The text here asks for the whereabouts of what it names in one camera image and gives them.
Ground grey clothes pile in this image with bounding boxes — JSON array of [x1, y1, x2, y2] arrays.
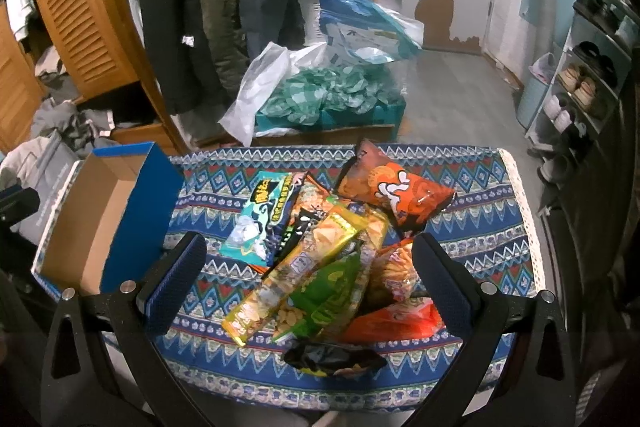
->
[[1, 98, 117, 190]]

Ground green peanut snack bag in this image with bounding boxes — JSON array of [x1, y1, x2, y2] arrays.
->
[[273, 251, 361, 343]]

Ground teal snack bag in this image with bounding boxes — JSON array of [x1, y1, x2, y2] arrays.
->
[[219, 171, 291, 271]]

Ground long yellow snack pack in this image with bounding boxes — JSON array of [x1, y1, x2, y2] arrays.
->
[[221, 205, 367, 347]]

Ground red orange snack bag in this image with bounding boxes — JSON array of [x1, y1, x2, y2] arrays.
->
[[338, 297, 445, 345]]

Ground teal checkered cloth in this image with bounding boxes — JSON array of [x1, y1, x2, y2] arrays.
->
[[258, 65, 404, 127]]

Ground blue white plastic bag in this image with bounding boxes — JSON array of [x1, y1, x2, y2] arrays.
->
[[319, 0, 422, 65]]

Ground orange popcorn snack bag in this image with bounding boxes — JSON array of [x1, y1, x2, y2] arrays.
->
[[273, 173, 334, 262]]

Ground black snack bag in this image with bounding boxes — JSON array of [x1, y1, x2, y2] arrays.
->
[[282, 340, 387, 378]]

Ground orange brown chip bag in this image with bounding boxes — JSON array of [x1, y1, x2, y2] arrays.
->
[[335, 139, 456, 231]]

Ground grey printed tote bag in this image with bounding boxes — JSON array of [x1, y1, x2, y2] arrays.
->
[[1, 130, 79, 245]]

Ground blue patterned tablecloth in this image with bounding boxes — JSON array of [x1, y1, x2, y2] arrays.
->
[[156, 144, 544, 413]]

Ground shoe rack with shoes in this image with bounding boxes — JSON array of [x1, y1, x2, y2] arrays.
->
[[526, 0, 639, 185]]

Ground black hanging coat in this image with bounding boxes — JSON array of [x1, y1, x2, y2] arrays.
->
[[140, 0, 221, 115]]

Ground blue cardboard box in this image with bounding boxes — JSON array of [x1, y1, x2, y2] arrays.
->
[[30, 142, 184, 301]]

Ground french fries snack bag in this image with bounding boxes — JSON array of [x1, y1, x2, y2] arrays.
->
[[366, 237, 418, 307]]

